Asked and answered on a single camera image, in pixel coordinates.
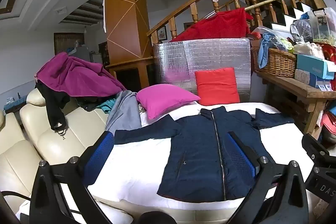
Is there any clear plastic bag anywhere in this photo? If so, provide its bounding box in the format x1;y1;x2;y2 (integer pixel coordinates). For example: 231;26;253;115
290;20;314;43

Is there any wooden chair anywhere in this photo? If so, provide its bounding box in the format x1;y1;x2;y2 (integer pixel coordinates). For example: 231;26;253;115
104;0;154;86

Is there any red pillow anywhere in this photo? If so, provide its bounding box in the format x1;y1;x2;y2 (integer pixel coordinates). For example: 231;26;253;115
195;68;240;106

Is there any pink and red bag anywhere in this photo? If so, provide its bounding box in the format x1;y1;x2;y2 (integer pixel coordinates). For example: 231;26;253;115
320;111;336;141

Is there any red fluffy blanket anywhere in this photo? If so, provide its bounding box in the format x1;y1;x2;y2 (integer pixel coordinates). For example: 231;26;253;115
171;7;254;42

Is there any clear plastic storage box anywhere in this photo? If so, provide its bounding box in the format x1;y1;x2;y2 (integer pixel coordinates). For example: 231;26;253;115
307;7;336;42

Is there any silver foil insulation board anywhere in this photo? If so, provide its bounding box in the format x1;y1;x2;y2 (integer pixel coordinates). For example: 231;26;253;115
153;38;252;103

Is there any black garment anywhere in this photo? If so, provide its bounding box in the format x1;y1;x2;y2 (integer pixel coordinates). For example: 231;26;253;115
35;81;71;133

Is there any magenta pillow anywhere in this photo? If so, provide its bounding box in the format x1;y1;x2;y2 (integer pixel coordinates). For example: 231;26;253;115
136;84;201;120

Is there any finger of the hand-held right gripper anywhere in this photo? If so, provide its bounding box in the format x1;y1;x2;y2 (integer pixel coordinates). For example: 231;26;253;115
301;133;336;162

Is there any framed wall picture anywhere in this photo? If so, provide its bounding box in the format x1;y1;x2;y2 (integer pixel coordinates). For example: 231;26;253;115
157;26;168;42

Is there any grey garment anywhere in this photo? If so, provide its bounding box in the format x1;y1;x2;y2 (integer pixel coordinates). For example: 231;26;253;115
105;90;143;132

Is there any wicker basket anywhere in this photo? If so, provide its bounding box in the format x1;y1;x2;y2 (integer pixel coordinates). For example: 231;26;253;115
251;47;298;79

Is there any blue cloth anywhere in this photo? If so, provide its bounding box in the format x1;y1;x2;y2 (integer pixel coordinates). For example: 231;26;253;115
258;33;277;69

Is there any cream leather sofa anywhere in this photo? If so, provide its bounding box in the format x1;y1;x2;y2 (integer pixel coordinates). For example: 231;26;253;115
0;88;137;216

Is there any brown bamboo curtain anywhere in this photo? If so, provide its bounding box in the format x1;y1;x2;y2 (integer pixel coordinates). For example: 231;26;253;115
54;33;85;57

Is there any navy blue zip jacket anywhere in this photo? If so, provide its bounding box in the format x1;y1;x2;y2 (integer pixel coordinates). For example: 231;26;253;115
115;106;295;202

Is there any white and blue box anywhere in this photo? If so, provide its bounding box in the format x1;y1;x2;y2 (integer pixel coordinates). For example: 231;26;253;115
294;69;325;89

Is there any magenta fleece jacket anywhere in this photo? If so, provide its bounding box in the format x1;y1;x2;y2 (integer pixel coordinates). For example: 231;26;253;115
35;52;127;98

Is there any light blue cardboard box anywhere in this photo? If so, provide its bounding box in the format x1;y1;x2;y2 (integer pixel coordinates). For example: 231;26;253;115
297;53;336;80

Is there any white embossed bedsheet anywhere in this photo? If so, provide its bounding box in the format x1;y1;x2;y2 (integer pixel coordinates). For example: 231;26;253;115
16;101;318;224

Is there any grey refrigerator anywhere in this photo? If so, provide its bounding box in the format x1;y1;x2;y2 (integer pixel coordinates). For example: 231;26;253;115
76;46;102;63

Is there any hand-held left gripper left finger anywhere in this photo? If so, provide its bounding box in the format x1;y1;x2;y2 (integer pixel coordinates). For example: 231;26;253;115
29;131;115;224

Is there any teal garment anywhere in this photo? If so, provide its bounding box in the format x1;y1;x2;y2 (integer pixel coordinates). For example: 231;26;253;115
96;98;116;113

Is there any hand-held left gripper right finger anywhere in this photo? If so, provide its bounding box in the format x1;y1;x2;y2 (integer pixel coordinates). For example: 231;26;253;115
226;131;310;224

